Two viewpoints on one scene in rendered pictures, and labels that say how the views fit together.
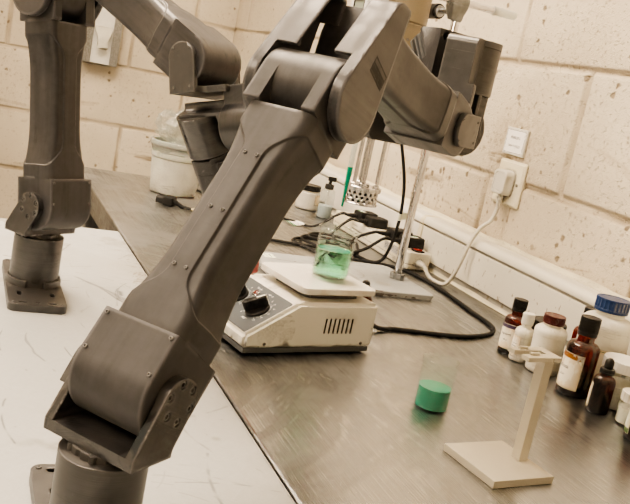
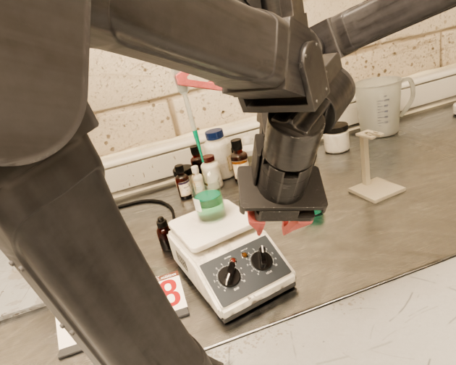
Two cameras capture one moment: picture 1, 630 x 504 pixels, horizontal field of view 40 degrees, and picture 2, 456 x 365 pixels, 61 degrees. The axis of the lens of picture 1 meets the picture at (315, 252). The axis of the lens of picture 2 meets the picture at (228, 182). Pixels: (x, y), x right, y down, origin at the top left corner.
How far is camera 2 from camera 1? 1.10 m
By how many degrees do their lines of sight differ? 74
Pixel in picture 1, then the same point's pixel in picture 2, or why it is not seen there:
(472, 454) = (379, 193)
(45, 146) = (182, 347)
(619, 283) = (167, 133)
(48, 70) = (118, 240)
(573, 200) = (98, 112)
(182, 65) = (317, 70)
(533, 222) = not seen: hidden behind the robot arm
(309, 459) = (449, 237)
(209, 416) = (440, 280)
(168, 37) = (290, 46)
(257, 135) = not seen: outside the picture
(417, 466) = (407, 208)
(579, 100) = not seen: hidden behind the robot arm
